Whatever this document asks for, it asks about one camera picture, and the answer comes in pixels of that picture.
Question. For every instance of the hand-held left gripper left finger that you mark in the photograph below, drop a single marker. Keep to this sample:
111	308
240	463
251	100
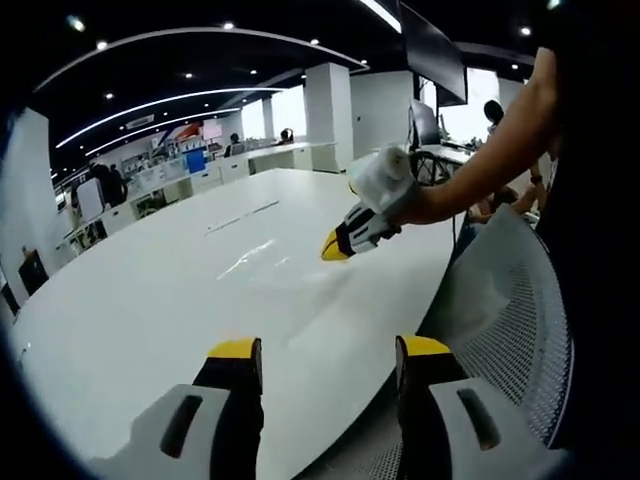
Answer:
230	390

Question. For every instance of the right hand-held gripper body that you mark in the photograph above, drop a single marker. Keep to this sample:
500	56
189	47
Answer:
382	180

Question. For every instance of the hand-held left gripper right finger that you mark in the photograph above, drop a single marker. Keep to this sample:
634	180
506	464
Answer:
430	415

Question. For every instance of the open laptop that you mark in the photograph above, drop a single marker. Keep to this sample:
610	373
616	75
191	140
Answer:
425	125

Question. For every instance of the white side desk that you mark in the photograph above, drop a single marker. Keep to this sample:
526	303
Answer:
450	152

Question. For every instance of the narrow white pillar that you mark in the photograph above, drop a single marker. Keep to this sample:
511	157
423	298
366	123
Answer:
329	120

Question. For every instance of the black hanging monitor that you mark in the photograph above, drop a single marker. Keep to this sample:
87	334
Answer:
435	55

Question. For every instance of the grey mesh chair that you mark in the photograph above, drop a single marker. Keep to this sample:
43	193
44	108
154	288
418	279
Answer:
520	310

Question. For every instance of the white counter row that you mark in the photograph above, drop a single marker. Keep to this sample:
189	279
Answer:
220	172

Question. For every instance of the blue box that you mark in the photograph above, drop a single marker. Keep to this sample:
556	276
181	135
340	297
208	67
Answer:
196	162

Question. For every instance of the long ceiling light strip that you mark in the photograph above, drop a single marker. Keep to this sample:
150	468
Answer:
165	102
145	129

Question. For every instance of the black chair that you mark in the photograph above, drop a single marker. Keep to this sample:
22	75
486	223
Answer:
33	270

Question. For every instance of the wide white pillar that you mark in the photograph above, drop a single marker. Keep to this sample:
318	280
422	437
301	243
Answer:
25	200

